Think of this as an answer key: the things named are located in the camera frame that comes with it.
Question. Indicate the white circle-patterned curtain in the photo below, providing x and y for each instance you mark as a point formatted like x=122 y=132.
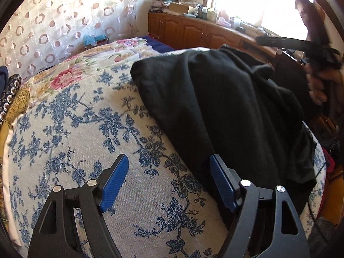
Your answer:
x=67 y=13

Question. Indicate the black white-dotted folded garment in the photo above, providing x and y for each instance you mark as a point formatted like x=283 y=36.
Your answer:
x=10 y=91

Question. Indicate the pink bag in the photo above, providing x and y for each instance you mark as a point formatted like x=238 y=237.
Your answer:
x=223 y=18

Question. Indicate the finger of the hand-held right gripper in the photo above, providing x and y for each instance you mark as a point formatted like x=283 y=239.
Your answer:
x=295 y=44

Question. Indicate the grey cloth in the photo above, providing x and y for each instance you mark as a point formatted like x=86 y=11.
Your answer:
x=321 y=236

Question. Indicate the white cloth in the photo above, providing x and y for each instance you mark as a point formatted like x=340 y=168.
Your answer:
x=12 y=193

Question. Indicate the pink floral quilt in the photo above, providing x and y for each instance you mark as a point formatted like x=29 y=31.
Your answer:
x=80 y=67

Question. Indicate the dark brown object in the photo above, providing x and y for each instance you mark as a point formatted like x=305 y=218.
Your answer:
x=311 y=18

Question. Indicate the teal packet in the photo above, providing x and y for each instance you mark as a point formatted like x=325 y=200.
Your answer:
x=93 y=39

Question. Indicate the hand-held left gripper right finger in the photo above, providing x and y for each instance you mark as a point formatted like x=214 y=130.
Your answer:
x=221 y=180

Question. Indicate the wooden cabinet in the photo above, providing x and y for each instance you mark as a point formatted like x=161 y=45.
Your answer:
x=188 y=29

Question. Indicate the navy bedsheet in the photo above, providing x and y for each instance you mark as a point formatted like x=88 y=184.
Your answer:
x=158 y=47

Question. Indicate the navy folded garment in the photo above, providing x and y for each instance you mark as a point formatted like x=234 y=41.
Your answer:
x=2 y=80

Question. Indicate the pile of papers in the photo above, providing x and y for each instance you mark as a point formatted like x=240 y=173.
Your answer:
x=160 y=5

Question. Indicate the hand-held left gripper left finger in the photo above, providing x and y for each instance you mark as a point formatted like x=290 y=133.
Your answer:
x=115 y=182

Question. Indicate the person's right hand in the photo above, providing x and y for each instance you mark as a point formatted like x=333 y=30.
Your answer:
x=318 y=86

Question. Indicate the window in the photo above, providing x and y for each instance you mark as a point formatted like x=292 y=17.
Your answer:
x=255 y=2

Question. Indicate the blue floral blanket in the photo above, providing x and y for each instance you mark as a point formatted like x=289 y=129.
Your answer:
x=80 y=129

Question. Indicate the black t-shirt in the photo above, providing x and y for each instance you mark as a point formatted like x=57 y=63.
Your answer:
x=215 y=99

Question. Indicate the cardboard box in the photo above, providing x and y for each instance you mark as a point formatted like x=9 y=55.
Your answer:
x=181 y=7

